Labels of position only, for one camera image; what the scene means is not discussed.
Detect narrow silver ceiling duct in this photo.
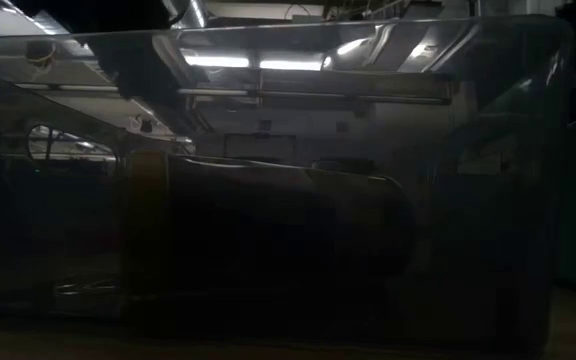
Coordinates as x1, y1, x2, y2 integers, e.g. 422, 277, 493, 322
165, 0, 207, 30

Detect chili onion seasoning can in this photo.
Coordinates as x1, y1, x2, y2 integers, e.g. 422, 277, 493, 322
120, 148, 418, 306

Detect fluorescent ceiling light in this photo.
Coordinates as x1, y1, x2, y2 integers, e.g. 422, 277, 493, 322
259, 59, 323, 72
183, 53, 251, 69

